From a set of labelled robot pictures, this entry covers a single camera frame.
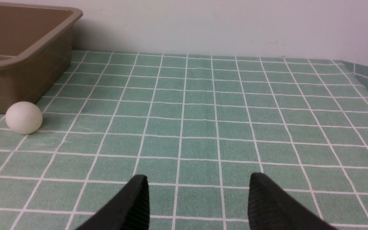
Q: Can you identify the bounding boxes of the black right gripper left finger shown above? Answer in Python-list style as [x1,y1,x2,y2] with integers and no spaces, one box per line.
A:
[77,175,150,230]

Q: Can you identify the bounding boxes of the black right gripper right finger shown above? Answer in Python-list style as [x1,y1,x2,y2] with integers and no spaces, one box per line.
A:
[248,173,336,230]

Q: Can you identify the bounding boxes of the white table-tennis ball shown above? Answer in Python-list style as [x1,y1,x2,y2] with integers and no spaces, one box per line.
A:
[5,101,43,134]

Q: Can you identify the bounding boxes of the green checkered tablecloth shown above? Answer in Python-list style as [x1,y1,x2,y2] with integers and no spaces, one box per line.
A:
[0,50,368,230]

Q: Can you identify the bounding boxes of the brown plastic bin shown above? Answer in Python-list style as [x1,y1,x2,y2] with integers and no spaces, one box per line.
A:
[0,2,83,114]

